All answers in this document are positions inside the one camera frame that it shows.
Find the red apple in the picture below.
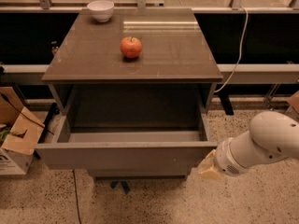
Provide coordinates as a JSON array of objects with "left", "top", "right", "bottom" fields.
[{"left": 120, "top": 36, "right": 142, "bottom": 59}]

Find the black cable on box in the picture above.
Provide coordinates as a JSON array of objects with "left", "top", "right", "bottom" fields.
[{"left": 0, "top": 91, "right": 54, "bottom": 134}]

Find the grey drawer cabinet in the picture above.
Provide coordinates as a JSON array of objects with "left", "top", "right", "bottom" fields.
[{"left": 42, "top": 8, "right": 222, "bottom": 180}]

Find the white cable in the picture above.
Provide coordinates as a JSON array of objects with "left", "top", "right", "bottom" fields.
[{"left": 214, "top": 7, "right": 249, "bottom": 94}]

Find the grey top drawer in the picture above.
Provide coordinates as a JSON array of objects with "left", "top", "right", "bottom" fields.
[{"left": 36, "top": 117, "right": 216, "bottom": 175}]

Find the white bowl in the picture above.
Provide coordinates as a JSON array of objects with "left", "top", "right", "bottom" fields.
[{"left": 87, "top": 0, "right": 114, "bottom": 22}]

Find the black floor cable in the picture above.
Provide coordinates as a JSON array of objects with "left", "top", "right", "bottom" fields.
[{"left": 72, "top": 169, "right": 82, "bottom": 224}]

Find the open cardboard box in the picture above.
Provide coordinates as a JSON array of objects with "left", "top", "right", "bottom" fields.
[{"left": 0, "top": 87, "right": 45, "bottom": 175}]

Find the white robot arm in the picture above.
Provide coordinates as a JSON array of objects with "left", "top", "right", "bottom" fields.
[{"left": 199, "top": 111, "right": 299, "bottom": 179}]

